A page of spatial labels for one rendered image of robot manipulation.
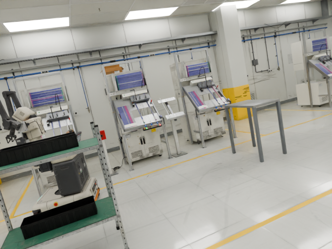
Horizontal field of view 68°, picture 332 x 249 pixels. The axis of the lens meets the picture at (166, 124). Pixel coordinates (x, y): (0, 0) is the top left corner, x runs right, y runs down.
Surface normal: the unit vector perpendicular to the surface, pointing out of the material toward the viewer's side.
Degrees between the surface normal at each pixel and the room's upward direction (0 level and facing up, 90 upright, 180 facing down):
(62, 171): 90
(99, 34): 90
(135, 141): 90
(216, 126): 90
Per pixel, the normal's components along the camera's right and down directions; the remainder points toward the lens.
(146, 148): 0.36, 0.07
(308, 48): -0.91, 0.24
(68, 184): 0.14, 0.12
